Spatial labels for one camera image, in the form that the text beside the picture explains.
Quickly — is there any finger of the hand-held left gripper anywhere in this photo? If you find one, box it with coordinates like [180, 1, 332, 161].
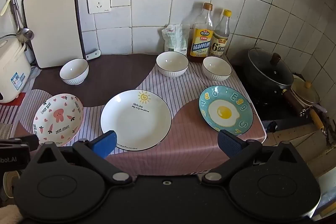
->
[0, 134, 40, 153]

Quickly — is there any black gas stove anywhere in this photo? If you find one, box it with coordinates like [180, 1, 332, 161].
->
[230, 55, 317, 133]

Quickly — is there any white seasoning bag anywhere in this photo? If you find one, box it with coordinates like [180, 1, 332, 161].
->
[162, 24, 188, 53]

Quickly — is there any white ribbed bowl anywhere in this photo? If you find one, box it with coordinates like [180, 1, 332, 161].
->
[156, 51, 189, 78]
[59, 58, 89, 85]
[202, 56, 232, 82]

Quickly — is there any small white round object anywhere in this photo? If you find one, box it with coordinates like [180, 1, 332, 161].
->
[85, 49, 101, 61]

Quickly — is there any white sun print plate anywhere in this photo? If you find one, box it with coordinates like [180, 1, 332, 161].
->
[100, 89, 173, 152]

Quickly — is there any black wok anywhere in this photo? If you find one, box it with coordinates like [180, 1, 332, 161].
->
[245, 56, 306, 117]

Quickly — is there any striped pink brown tablecloth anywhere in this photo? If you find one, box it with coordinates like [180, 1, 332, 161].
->
[0, 53, 267, 175]

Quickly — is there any pan with yellow handle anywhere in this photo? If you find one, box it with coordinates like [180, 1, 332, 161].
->
[291, 76, 326, 133]

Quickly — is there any white rice cooker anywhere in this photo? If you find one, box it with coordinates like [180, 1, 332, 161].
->
[0, 34, 32, 104]

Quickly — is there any grey woven cloth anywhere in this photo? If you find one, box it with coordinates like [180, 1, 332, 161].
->
[0, 123, 14, 139]

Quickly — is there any metal ladle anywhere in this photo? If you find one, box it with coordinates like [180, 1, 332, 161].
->
[9, 0, 35, 44]

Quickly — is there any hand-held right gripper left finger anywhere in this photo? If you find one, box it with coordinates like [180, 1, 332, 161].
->
[25, 130, 133, 186]

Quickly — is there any white cutting board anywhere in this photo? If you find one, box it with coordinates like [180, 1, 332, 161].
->
[22, 0, 86, 69]

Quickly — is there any yellow label cooking wine bottle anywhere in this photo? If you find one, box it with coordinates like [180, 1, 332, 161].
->
[189, 3, 215, 63]

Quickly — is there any white wall socket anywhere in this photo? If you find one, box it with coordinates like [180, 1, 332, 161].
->
[87, 0, 111, 14]

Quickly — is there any pink rabbit print plate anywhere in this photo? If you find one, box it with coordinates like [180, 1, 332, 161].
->
[33, 93, 84, 146]

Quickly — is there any white plastic rice spoon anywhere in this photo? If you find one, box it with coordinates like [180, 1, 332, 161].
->
[0, 0, 17, 16]

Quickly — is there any white fluffy cloth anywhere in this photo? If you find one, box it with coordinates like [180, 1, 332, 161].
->
[0, 203, 24, 224]

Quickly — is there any yellow cap vinegar bottle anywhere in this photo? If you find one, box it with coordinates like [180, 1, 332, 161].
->
[211, 9, 233, 58]

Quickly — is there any glass wok lid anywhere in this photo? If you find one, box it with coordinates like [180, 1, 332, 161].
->
[248, 48, 294, 88]

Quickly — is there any teal fried egg plate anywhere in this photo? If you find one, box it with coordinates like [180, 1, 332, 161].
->
[199, 85, 254, 136]

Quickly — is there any cream pan lid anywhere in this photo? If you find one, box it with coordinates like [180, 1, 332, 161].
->
[291, 78, 321, 105]

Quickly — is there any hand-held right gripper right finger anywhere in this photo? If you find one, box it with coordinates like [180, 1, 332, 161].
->
[201, 130, 310, 186]

